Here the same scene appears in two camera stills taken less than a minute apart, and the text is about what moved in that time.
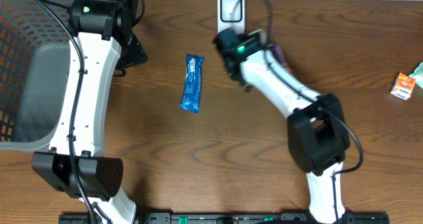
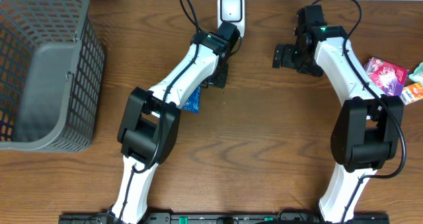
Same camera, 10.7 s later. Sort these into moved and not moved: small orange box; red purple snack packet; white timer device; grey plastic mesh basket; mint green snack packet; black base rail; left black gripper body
Moved: small orange box; left black gripper body; red purple snack packet
Not moved: white timer device; mint green snack packet; grey plastic mesh basket; black base rail
